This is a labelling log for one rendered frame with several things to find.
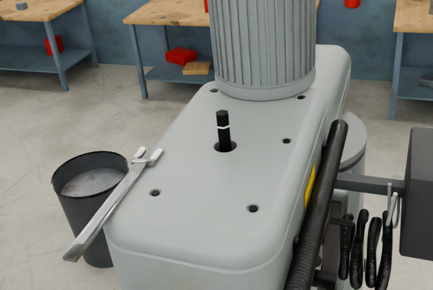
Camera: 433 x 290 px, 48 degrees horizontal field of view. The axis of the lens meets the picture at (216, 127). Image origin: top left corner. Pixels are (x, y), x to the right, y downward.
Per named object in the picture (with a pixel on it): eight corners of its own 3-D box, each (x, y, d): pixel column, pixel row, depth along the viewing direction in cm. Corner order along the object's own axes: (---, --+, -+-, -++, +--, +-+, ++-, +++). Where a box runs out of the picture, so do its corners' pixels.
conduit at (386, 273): (385, 316, 110) (394, 251, 100) (314, 301, 116) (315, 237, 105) (389, 258, 125) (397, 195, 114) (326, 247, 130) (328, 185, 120)
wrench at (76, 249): (83, 265, 58) (82, 260, 58) (56, 259, 59) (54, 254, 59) (163, 153, 78) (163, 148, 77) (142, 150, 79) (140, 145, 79)
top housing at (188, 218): (275, 346, 64) (270, 260, 56) (105, 303, 73) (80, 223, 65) (328, 151, 101) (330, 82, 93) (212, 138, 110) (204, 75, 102)
